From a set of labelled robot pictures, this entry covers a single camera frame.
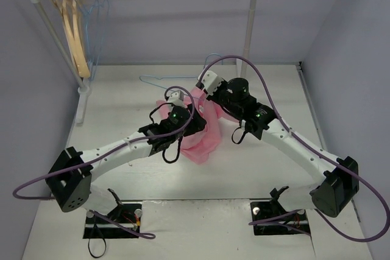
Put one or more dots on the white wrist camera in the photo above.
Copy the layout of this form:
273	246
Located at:
176	98
209	82

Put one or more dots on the pink t shirt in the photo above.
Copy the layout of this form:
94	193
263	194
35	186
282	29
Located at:
198	147

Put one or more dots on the wooden hanger right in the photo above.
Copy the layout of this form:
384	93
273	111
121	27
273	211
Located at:
79	37

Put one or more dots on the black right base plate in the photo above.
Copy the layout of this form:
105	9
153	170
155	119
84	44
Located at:
286	224

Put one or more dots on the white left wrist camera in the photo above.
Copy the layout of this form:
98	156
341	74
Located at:
176	98

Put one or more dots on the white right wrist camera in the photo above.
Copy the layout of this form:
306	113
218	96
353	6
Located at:
209	82

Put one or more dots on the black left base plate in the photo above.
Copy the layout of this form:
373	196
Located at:
95	227

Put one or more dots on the wooden hanger middle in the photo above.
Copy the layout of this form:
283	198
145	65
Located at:
74	34

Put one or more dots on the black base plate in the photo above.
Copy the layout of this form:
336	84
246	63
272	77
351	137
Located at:
286	224
95	227

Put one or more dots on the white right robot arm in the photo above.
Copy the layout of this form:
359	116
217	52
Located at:
332	188

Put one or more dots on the wooden hanger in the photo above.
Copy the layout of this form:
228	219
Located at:
79	37
74	34
68	34

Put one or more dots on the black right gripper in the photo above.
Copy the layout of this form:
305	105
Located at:
211	95

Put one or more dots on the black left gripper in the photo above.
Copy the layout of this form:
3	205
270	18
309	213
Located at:
198	120

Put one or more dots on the wooden hanger left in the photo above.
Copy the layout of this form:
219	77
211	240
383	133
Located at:
68	34

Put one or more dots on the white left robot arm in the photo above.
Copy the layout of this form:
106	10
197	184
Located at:
73	174

